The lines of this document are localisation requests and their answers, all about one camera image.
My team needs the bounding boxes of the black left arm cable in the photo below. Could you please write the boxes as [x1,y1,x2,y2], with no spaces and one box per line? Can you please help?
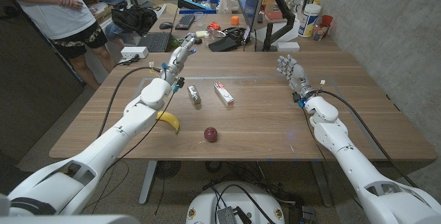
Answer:
[97,65,163,139]

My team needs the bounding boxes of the black keyboard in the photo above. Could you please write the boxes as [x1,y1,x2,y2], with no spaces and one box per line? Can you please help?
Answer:
[174,13,196,31]

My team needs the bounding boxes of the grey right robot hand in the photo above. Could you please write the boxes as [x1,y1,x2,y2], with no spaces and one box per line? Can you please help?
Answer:
[277,54,316,103]

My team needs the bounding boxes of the yellow toy banana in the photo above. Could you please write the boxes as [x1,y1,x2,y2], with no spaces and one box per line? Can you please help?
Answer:
[156,110,181,135]

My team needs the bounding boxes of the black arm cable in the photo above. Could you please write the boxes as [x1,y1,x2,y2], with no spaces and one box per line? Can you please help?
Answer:
[97,65,163,139]
[316,90,420,189]

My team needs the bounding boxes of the crumpled silver can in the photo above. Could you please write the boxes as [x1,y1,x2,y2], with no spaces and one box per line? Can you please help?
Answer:
[187,85,202,105]

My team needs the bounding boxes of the dark red ball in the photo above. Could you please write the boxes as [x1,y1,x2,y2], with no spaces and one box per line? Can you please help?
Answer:
[203,127,218,143]

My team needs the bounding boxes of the blue storage bin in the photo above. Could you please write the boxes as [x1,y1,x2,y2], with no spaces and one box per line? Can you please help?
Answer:
[177,0,221,14]

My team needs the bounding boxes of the black floor fan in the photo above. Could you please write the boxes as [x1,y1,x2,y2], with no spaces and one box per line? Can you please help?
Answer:
[155,161,182,179]

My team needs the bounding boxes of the white labelled canister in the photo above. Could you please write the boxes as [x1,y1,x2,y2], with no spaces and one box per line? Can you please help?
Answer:
[298,3,322,39]

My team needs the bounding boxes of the clear glass bowl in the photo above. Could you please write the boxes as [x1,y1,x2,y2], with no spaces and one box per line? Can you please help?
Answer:
[207,28,227,41]

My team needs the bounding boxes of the flat white box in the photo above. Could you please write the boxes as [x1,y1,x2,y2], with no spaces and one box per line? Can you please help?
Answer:
[276,41,301,52]

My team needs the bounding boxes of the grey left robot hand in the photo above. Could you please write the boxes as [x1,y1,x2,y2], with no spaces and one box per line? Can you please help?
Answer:
[161,33,198,86]

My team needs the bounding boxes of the clear glass with items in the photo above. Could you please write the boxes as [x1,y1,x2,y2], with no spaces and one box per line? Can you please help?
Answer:
[312,22,330,41]

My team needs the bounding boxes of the grey table leg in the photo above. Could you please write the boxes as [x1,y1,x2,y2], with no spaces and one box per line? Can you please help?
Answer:
[139,160,158,205]
[309,161,334,207]

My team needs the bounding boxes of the black headphones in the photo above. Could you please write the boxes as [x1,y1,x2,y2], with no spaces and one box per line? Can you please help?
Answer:
[223,26,251,45]

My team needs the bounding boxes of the computer monitor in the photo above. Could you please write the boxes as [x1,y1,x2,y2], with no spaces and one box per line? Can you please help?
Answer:
[237,0,269,33]

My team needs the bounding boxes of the white power strip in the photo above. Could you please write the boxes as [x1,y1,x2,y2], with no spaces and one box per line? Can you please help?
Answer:
[120,46,150,61]

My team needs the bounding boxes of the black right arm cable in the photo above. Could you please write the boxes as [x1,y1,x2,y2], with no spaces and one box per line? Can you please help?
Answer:
[316,90,420,189]

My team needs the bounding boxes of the person in white shirt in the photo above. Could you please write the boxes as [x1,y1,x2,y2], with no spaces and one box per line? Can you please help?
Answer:
[0,0,116,90]

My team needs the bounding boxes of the black bag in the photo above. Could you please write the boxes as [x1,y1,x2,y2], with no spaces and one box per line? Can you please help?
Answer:
[110,6,158,36]

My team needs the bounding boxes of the black tablet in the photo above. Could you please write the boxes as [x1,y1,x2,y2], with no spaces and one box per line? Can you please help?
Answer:
[207,37,238,52]

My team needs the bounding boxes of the white red toothpaste box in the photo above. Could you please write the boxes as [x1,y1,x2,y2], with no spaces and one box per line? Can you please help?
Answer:
[213,81,235,107]

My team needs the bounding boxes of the black laptop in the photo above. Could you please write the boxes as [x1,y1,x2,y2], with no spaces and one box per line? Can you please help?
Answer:
[136,31,172,53]

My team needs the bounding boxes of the white robot torso base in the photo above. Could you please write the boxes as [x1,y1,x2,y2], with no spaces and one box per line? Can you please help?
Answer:
[185,181,286,224]

